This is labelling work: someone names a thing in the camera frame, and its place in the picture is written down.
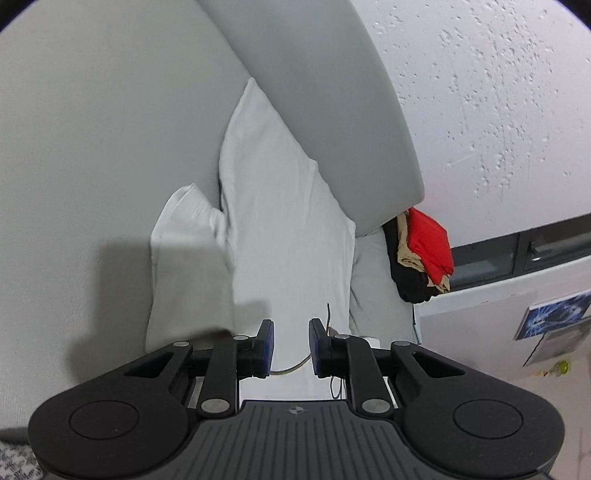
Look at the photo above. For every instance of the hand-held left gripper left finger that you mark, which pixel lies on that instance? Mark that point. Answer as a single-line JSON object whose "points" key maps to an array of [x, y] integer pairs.
{"points": [[267, 345]]}

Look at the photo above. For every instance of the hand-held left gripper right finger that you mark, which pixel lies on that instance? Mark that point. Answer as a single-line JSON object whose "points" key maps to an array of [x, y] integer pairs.
{"points": [[316, 347]]}

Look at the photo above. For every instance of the white folded cloth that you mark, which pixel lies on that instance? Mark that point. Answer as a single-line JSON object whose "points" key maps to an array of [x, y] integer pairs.
{"points": [[184, 277]]}

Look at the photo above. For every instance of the black garment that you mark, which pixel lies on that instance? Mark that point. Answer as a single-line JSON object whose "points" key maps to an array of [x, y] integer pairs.
{"points": [[412, 287]]}

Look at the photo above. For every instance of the tan garment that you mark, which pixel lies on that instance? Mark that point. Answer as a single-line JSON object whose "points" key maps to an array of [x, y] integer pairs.
{"points": [[408, 259]]}

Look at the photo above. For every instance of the white pillow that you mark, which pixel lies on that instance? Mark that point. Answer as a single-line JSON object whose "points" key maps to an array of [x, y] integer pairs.
{"points": [[277, 207]]}

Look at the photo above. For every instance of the red garment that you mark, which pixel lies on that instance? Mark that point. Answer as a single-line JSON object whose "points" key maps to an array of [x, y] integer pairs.
{"points": [[429, 244]]}

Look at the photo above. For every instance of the small green object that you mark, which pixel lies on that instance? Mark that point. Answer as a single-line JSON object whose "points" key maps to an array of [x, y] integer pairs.
{"points": [[563, 367]]}

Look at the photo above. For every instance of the grey padded headboard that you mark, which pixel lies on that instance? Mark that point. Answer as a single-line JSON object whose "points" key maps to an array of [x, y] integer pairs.
{"points": [[323, 92]]}

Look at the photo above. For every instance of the grey bedsheet mattress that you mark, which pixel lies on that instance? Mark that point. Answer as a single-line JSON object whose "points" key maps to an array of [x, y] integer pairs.
{"points": [[92, 138]]}

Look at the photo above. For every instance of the black white patterned cloth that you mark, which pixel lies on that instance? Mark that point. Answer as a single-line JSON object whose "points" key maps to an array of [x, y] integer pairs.
{"points": [[16, 461]]}

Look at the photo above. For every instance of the blue wall picture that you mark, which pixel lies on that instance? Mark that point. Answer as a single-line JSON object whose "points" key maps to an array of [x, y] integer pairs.
{"points": [[554, 314]]}

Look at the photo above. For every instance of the grey wall paper sheet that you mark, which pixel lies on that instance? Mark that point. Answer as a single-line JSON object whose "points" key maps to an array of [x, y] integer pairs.
{"points": [[569, 342]]}

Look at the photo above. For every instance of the dark window frame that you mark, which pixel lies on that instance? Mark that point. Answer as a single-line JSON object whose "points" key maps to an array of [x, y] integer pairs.
{"points": [[554, 251]]}

